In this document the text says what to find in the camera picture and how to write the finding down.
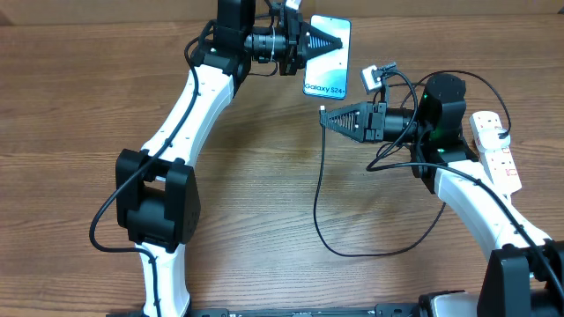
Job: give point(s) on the Samsung Galaxy smartphone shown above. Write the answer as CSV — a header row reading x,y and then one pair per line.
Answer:
x,y
326,76

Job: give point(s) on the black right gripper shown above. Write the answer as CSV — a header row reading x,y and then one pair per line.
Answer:
x,y
367,114

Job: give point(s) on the white charger plug adapter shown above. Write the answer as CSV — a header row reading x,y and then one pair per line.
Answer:
x,y
492,139

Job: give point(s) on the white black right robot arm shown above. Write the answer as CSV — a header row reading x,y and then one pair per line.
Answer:
x,y
524,276

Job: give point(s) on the white power strip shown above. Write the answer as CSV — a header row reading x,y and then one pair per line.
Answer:
x,y
499,165

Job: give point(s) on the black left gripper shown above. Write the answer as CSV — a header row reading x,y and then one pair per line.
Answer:
x,y
299,35

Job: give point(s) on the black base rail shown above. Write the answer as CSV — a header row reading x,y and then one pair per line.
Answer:
x,y
308,311

